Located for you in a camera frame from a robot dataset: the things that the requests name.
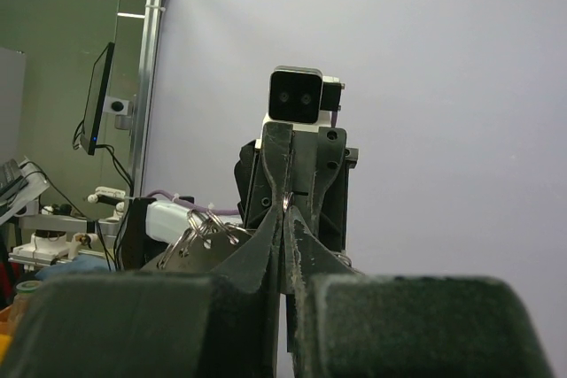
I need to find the large metal keyring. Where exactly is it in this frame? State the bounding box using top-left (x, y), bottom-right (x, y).
top-left (139, 191), bottom-right (355, 275)

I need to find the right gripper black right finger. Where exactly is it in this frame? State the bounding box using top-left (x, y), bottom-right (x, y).
top-left (283, 208), bottom-right (553, 377)

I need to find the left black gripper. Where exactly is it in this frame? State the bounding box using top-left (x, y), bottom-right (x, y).
top-left (234, 123), bottom-right (359, 253)

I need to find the aluminium frame post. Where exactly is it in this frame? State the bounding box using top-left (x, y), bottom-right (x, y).
top-left (128, 0), bottom-right (166, 197)

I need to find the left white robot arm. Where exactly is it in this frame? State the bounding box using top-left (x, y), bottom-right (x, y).
top-left (120, 127), bottom-right (359, 273)

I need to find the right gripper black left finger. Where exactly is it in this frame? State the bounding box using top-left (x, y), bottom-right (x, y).
top-left (1, 209), bottom-right (283, 377)

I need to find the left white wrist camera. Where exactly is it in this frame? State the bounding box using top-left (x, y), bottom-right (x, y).
top-left (262, 66), bottom-right (345, 140)

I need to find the black computer monitor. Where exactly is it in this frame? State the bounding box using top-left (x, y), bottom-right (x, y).
top-left (73, 42), bottom-right (115, 156)

